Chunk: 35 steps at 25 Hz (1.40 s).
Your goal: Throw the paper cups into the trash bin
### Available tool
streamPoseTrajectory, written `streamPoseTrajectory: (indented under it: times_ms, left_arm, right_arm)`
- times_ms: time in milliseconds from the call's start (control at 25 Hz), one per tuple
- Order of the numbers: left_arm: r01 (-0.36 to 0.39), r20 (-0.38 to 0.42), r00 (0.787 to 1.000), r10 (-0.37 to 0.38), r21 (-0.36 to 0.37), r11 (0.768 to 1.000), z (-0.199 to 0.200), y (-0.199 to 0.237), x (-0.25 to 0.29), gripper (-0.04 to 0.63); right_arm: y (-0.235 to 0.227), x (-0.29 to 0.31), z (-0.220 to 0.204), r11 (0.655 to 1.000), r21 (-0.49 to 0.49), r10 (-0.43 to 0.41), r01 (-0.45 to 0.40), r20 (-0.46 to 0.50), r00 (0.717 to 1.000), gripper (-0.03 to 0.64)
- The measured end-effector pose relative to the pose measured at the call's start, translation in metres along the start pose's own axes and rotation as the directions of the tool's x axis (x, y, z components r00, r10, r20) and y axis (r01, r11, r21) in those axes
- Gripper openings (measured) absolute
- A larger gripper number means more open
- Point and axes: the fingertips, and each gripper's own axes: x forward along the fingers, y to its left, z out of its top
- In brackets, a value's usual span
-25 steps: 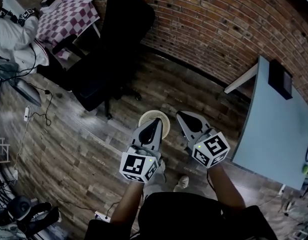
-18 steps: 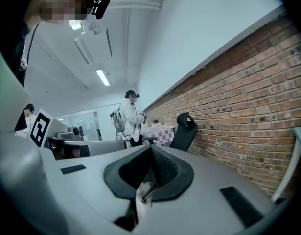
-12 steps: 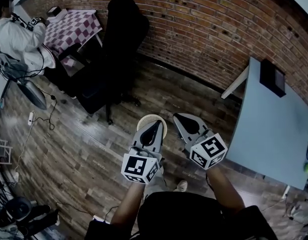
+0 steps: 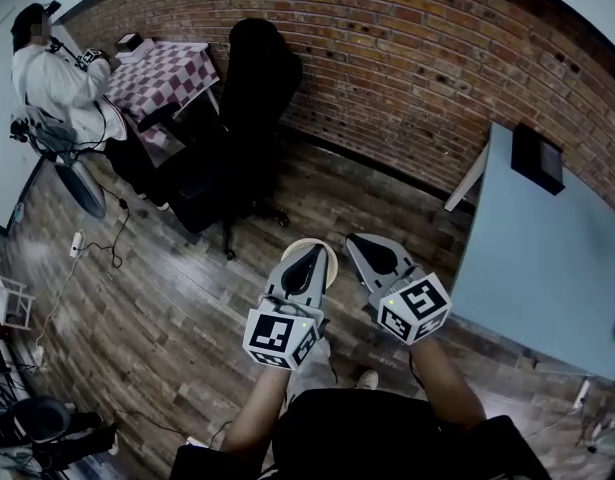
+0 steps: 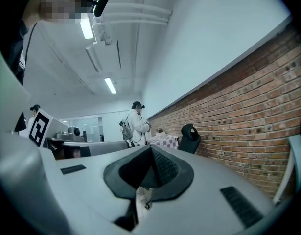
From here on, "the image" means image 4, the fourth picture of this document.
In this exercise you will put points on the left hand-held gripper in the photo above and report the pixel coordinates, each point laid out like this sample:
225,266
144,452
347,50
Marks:
279,330

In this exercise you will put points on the black box with white base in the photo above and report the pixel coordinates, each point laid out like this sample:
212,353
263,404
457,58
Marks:
129,43

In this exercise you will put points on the black square box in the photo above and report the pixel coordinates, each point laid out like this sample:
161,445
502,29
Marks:
534,160

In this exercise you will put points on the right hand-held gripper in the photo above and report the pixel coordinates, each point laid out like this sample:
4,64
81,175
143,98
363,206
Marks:
412,305

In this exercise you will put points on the person's left forearm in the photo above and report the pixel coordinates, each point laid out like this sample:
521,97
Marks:
259,408

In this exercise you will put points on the person's white shoe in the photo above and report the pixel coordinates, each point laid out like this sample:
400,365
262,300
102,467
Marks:
367,380

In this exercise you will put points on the checkered cloth table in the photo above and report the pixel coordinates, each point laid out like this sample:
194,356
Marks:
162,78

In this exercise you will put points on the light blue table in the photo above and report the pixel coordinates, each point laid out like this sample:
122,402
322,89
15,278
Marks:
532,278

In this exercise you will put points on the person's right forearm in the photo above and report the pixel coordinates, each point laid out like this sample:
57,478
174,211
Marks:
449,383

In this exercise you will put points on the white power strip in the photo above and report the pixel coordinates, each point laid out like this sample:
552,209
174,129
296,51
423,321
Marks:
76,244

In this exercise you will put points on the black office chair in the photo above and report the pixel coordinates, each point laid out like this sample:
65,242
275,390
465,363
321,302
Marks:
247,118

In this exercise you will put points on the person's black shirt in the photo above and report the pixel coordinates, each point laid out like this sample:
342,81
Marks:
367,438

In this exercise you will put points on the person's grey trouser leg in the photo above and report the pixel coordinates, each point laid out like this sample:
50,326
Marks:
312,368

